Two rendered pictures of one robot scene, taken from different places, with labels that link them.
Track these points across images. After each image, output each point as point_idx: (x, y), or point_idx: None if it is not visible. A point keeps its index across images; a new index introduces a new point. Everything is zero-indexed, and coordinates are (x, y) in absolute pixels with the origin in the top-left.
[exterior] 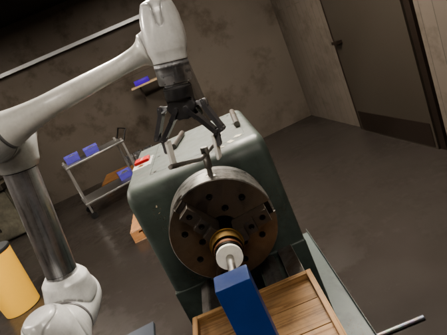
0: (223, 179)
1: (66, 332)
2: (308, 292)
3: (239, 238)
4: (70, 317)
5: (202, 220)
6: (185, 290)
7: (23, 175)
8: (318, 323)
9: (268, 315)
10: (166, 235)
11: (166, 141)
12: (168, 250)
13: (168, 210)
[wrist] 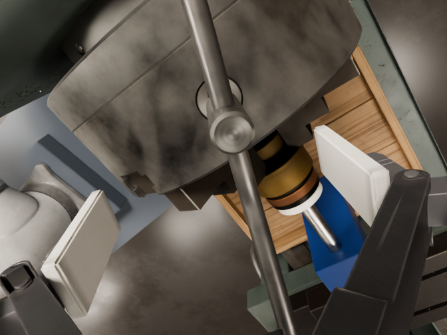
0: (288, 119)
1: (32, 260)
2: (355, 90)
3: (311, 165)
4: (12, 248)
5: (236, 189)
6: None
7: None
8: (378, 145)
9: (358, 221)
10: (38, 89)
11: (54, 292)
12: (52, 87)
13: (22, 85)
